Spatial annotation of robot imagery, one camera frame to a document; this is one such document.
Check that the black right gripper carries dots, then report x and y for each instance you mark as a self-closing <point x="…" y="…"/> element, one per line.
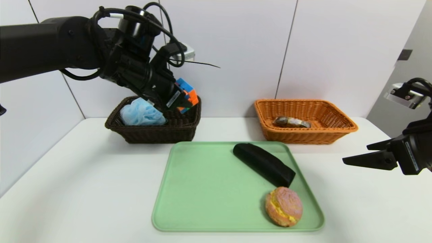
<point x="410" y="156"/>

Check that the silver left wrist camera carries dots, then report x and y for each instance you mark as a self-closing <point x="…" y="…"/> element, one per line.
<point x="187" y="52"/>

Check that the black fabric pouch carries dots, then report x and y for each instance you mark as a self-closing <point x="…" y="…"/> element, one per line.
<point x="265" y="163"/>

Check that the black wall plate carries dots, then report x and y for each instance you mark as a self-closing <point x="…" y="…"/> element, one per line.
<point x="405" y="55"/>

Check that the light blue bath loofah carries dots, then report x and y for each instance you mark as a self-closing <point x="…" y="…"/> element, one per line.
<point x="141" y="113"/>

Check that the chocolate balls pack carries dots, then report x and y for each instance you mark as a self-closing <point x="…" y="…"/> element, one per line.
<point x="290" y="122"/>

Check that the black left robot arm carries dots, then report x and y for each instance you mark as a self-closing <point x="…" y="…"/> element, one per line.
<point x="40" y="47"/>

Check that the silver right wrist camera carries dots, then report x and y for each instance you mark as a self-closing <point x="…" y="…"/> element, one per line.
<point x="403" y="96"/>

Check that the black zip tie tail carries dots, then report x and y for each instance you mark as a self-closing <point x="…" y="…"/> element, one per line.
<point x="202" y="63"/>

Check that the light green plastic tray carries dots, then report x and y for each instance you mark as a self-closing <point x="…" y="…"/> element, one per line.
<point x="209" y="195"/>

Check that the orange wicker basket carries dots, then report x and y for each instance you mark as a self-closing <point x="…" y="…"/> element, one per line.
<point x="330" y="131"/>

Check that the dark brown wicker basket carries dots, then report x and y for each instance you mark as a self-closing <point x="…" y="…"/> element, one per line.
<point x="158" y="133"/>

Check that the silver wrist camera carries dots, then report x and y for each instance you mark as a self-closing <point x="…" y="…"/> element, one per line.
<point x="403" y="96"/>
<point x="187" y="52"/>

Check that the colourful puzzle cube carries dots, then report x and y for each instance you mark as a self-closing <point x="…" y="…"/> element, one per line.
<point x="189" y="88"/>

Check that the round cream filled bun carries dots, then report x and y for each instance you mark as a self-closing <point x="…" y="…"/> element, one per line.
<point x="284" y="206"/>

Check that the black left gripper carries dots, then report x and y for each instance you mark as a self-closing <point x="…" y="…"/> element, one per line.
<point x="172" y="98"/>

